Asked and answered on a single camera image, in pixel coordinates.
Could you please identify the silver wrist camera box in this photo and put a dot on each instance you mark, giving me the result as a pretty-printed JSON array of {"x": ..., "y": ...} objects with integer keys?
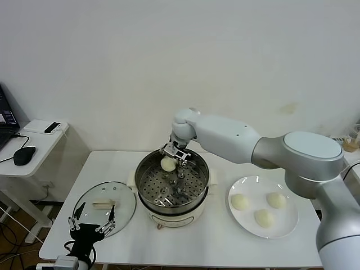
[
  {"x": 175, "y": 152},
  {"x": 66, "y": 263}
]

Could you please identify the black computer mouse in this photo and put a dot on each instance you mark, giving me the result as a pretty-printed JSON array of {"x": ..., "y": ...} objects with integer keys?
[{"x": 24, "y": 156}]

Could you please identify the round glass pot lid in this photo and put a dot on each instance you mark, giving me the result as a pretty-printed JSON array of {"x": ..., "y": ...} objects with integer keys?
[{"x": 123, "y": 202}]

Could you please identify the brown filled glass jar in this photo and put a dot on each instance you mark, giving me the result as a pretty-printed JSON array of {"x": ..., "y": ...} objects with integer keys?
[{"x": 351, "y": 146}]

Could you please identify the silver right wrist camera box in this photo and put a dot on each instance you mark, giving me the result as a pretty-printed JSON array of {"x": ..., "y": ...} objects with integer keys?
[{"x": 175, "y": 152}]

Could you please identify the open black laptop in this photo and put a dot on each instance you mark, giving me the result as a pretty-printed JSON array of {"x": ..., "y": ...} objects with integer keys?
[{"x": 5, "y": 121}]

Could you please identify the small black white device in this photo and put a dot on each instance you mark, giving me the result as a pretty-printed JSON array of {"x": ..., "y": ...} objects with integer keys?
[{"x": 52, "y": 128}]

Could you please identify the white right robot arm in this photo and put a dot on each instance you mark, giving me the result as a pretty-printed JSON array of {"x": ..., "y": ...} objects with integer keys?
[{"x": 225, "y": 135}]

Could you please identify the round white plate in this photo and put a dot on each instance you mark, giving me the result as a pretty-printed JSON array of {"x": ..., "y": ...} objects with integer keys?
[{"x": 244, "y": 222}]

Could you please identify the stainless steel steamer basket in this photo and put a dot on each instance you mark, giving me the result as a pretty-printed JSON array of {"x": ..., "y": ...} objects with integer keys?
[{"x": 197, "y": 182}]

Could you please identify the white wall socket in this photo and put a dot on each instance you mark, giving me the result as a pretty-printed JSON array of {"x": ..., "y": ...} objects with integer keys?
[{"x": 47, "y": 185}]

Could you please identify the white electric cooker pot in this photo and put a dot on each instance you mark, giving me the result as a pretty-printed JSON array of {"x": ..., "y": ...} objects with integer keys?
[{"x": 174, "y": 219}]

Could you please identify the white narrow side table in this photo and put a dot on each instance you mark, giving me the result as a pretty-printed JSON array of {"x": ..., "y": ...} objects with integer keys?
[{"x": 353, "y": 157}]

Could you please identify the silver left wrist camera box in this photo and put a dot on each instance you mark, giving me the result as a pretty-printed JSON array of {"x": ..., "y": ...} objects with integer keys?
[{"x": 66, "y": 263}]

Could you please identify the white rounded laptop desk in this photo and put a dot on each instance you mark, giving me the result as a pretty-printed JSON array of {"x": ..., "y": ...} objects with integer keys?
[{"x": 42, "y": 152}]

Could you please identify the clear glass cup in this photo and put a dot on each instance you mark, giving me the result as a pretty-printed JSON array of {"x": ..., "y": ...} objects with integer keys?
[{"x": 355, "y": 130}]

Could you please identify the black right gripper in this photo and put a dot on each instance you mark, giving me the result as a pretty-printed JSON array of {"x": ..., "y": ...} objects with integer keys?
[{"x": 185, "y": 143}]

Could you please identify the flat white box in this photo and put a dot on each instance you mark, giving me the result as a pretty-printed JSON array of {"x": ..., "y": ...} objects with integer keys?
[{"x": 33, "y": 126}]

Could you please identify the white steamed baozi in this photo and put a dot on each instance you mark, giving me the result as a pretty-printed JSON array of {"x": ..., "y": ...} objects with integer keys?
[
  {"x": 264, "y": 218},
  {"x": 276, "y": 200},
  {"x": 168, "y": 165},
  {"x": 240, "y": 202}
]

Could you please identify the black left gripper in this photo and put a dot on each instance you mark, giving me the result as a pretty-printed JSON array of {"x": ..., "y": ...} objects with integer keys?
[{"x": 85, "y": 233}]

